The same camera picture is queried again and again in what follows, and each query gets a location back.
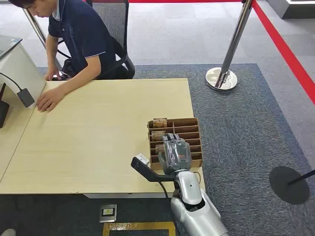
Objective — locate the person's left hand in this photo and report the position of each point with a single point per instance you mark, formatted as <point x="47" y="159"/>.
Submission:
<point x="50" y="99"/>

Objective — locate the person's right hand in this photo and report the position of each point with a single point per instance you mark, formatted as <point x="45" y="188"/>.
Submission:
<point x="53" y="74"/>

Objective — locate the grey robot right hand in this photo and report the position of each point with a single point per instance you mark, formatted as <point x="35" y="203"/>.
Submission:
<point x="176" y="153"/>

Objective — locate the dark smartphone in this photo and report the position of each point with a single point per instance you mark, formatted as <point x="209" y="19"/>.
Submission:
<point x="63" y="77"/>

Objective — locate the brown hotel card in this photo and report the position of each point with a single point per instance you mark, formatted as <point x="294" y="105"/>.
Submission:
<point x="158" y="135"/>
<point x="159" y="149"/>
<point x="159" y="123"/>

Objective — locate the person's right forearm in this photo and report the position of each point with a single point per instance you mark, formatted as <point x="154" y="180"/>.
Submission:
<point x="52" y="55"/>

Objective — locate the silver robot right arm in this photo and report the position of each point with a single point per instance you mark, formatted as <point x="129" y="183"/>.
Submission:
<point x="192" y="192"/>

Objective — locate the person's left forearm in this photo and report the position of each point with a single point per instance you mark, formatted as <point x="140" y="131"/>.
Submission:
<point x="81" y="79"/>

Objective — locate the brown cardboard card organizer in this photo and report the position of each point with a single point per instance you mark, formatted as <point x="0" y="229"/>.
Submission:
<point x="186" y="130"/>

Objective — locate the person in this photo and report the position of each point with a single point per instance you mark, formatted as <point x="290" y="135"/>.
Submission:
<point x="81" y="32"/>

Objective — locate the grey power adapter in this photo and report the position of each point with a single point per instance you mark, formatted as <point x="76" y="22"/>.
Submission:
<point x="26" y="97"/>

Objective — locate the white laptop stand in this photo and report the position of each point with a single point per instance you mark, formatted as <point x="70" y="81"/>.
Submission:
<point x="22" y="71"/>

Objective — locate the chrome slanted pole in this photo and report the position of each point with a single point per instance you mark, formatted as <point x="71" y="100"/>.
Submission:
<point x="37" y="29"/>

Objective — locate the black desk stand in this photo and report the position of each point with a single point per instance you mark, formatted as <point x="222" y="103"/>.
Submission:
<point x="3" y="112"/>

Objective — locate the grey laptop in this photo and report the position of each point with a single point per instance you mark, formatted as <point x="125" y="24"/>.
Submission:
<point x="7" y="44"/>

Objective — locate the black mesh office chair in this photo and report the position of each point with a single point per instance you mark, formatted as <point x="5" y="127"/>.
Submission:
<point x="110" y="16"/>

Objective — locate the metal floor socket box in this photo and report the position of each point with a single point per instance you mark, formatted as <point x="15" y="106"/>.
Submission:
<point x="108" y="213"/>

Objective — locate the pale rounded object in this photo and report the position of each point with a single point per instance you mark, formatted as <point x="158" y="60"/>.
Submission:
<point x="7" y="233"/>

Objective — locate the red barrier belt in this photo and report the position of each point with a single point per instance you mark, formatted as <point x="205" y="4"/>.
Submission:
<point x="184" y="1"/>
<point x="282" y="52"/>

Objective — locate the black stanchion base with pole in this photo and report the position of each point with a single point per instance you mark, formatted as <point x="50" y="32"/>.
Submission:
<point x="288" y="192"/>

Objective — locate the grey platform with white edge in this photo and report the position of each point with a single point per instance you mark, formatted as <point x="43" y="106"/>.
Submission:
<point x="295" y="11"/>

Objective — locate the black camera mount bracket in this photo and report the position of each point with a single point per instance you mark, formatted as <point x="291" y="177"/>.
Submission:
<point x="149" y="174"/>

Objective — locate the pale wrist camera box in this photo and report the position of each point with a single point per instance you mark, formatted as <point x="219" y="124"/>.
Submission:
<point x="143" y="159"/>

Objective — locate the chrome stanchion post with base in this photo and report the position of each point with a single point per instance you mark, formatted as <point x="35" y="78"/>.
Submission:
<point x="233" y="39"/>

